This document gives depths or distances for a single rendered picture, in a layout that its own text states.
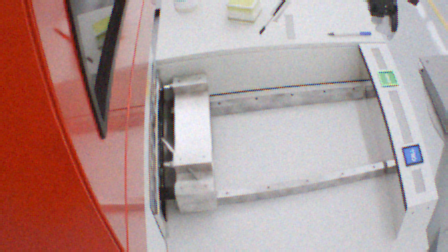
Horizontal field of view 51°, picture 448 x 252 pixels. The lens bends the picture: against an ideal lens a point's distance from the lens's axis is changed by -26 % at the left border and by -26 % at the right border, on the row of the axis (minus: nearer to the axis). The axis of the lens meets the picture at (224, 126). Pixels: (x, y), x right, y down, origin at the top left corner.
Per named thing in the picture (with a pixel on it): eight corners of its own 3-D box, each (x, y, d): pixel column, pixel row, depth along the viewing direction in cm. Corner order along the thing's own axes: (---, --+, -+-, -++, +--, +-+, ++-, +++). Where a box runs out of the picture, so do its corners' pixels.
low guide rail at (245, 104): (172, 121, 151) (170, 112, 148) (172, 115, 152) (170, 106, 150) (363, 98, 149) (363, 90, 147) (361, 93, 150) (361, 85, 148)
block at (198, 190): (177, 202, 126) (174, 194, 124) (176, 190, 128) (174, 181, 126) (215, 199, 125) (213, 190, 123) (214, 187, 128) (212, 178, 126)
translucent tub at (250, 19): (227, 22, 153) (224, 4, 148) (237, 8, 157) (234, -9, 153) (255, 26, 150) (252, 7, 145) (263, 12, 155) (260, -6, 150)
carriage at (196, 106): (180, 213, 127) (177, 205, 125) (176, 94, 153) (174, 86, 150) (217, 210, 127) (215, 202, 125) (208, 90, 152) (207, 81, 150)
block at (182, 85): (174, 95, 148) (172, 86, 146) (174, 86, 150) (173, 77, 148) (208, 90, 148) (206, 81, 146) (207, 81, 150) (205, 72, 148)
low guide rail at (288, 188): (175, 209, 132) (172, 201, 130) (175, 202, 133) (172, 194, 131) (382, 175, 130) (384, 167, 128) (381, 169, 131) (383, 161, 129)
